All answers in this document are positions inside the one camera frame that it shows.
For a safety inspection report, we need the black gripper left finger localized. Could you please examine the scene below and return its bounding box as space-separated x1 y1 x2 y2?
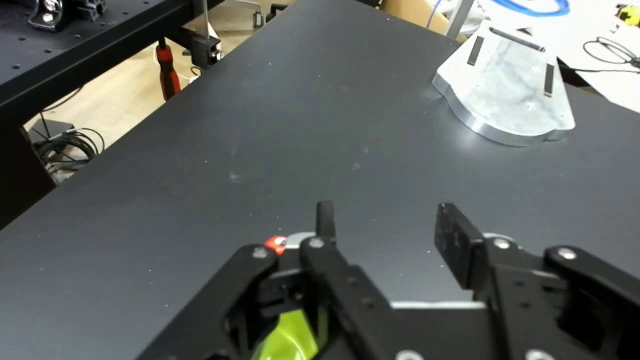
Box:
136 202 427 360

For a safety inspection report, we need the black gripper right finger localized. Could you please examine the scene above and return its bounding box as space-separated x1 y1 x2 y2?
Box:
434 202 640 360

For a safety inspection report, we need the yellow cartoon mug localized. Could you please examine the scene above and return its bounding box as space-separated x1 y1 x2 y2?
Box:
249 309 317 360

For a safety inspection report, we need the silver metal mounting plate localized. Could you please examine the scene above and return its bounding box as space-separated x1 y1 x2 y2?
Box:
431 24 576 145

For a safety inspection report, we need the white side table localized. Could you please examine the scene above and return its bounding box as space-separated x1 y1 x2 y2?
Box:
475 0 640 111

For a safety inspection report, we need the black perforated breadboard table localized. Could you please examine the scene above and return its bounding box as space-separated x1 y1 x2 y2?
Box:
0 0 222 225

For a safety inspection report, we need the black cable loop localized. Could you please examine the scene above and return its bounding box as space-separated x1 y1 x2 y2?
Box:
580 35 640 72

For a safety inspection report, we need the red handled screwdriver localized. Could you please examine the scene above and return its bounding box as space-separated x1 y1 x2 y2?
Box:
156 37 180 100

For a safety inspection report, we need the blue cable loop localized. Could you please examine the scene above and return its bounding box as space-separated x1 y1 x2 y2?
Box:
495 0 572 17

